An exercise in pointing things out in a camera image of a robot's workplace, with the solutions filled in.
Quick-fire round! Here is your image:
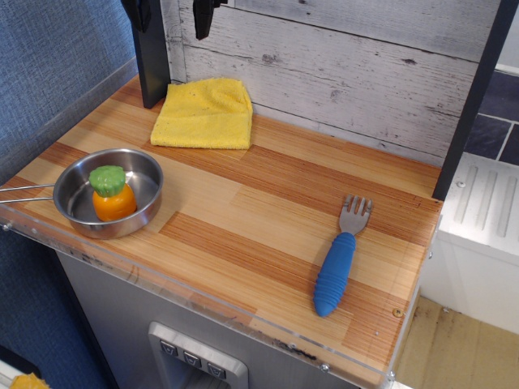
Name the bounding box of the blue handled metal fork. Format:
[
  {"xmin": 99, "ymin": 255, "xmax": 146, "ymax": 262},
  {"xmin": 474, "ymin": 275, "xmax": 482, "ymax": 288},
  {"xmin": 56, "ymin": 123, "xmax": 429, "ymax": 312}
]
[{"xmin": 313, "ymin": 194, "xmax": 373, "ymax": 317}]

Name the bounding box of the dark grey post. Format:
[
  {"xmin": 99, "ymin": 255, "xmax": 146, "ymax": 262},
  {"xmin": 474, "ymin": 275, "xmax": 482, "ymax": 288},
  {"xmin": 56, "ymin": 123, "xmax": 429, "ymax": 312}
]
[
  {"xmin": 132, "ymin": 0, "xmax": 170, "ymax": 109},
  {"xmin": 432, "ymin": 0, "xmax": 518, "ymax": 201}
]

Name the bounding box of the dark grey right post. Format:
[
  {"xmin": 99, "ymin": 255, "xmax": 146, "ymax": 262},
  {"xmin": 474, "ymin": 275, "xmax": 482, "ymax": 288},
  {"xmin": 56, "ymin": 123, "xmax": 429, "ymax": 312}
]
[{"xmin": 432, "ymin": 0, "xmax": 518, "ymax": 201}]

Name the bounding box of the steel pan with handle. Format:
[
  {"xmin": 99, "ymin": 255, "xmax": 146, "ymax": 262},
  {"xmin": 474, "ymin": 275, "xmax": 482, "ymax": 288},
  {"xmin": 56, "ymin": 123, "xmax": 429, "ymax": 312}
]
[{"xmin": 1, "ymin": 148, "xmax": 164, "ymax": 239}]

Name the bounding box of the grey dispenser button panel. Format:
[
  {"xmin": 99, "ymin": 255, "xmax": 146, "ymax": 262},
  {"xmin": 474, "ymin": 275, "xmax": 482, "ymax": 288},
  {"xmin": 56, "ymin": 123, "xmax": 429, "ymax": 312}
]
[{"xmin": 148, "ymin": 322, "xmax": 249, "ymax": 388}]

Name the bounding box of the yellow cloth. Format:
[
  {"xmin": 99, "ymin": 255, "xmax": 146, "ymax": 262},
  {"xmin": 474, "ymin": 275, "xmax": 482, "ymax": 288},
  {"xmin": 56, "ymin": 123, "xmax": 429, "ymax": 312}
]
[{"xmin": 150, "ymin": 78, "xmax": 253, "ymax": 150}]

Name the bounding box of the white ribbed appliance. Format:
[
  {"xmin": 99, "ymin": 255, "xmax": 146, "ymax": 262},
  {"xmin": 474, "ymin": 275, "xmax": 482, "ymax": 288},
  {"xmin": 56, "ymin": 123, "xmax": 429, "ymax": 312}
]
[{"xmin": 420, "ymin": 153, "xmax": 518, "ymax": 333}]

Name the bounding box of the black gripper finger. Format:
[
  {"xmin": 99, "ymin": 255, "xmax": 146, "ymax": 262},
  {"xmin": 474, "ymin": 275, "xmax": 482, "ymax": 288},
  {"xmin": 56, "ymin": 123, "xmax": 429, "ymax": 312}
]
[
  {"xmin": 121, "ymin": 0, "xmax": 152, "ymax": 32},
  {"xmin": 193, "ymin": 0, "xmax": 222, "ymax": 40}
]

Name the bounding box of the dark grey left post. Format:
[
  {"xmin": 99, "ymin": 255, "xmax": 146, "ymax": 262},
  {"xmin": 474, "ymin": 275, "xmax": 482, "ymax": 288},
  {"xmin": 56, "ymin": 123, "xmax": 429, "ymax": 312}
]
[{"xmin": 132, "ymin": 0, "xmax": 170, "ymax": 109}]

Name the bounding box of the orange toy carrot green top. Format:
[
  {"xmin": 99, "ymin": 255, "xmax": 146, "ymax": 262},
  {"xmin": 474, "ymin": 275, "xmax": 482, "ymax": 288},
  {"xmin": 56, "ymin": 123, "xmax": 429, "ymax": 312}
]
[{"xmin": 88, "ymin": 165, "xmax": 137, "ymax": 222}]

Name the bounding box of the yellow object bottom corner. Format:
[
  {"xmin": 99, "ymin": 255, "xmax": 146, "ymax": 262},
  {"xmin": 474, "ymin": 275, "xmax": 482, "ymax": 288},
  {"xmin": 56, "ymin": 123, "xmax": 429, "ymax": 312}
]
[{"xmin": 9, "ymin": 374, "xmax": 50, "ymax": 389}]

